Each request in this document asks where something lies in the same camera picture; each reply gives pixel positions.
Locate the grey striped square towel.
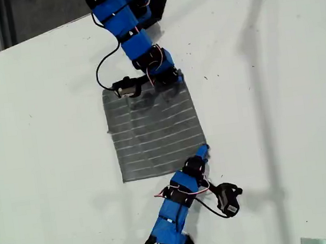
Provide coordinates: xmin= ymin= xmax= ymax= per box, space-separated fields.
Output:
xmin=99 ymin=73 xmax=212 ymax=187

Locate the black camera stalk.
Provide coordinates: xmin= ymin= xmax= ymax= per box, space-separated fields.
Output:
xmin=198 ymin=177 xmax=220 ymax=196
xmin=127 ymin=74 xmax=152 ymax=99

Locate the black camera box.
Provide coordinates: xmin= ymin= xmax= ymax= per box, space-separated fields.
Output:
xmin=214 ymin=180 xmax=247 ymax=220
xmin=111 ymin=76 xmax=137 ymax=100

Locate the black camera cable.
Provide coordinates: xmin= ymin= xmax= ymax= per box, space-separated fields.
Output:
xmin=87 ymin=12 xmax=127 ymax=93
xmin=194 ymin=193 xmax=230 ymax=223

